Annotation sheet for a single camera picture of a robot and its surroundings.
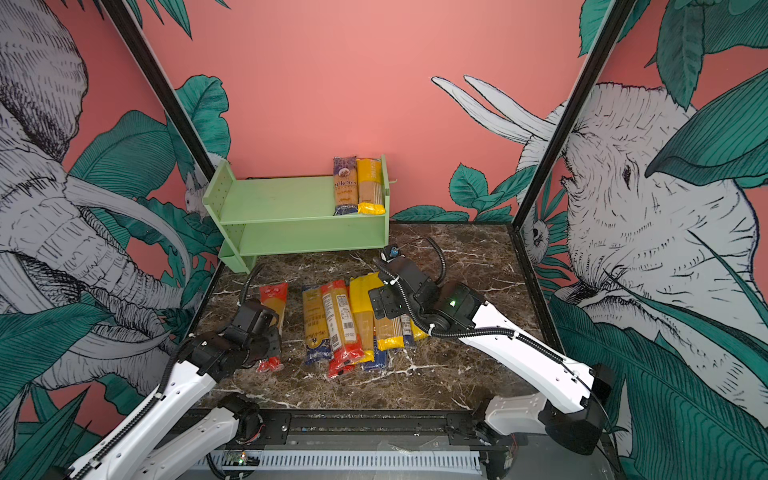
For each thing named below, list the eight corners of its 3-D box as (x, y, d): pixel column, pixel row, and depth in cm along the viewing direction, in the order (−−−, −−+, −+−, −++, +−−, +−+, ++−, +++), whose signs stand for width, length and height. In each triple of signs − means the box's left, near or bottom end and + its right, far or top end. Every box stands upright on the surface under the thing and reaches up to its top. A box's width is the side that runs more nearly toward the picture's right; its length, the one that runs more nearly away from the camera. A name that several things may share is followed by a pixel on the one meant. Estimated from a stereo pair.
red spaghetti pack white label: (331, 377, 84) (327, 369, 78) (320, 297, 101) (316, 285, 95) (367, 367, 86) (365, 358, 80) (350, 290, 103) (347, 278, 97)
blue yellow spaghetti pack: (308, 365, 86) (305, 360, 83) (304, 293, 102) (301, 287, 98) (332, 360, 87) (329, 354, 84) (324, 289, 103) (321, 283, 100)
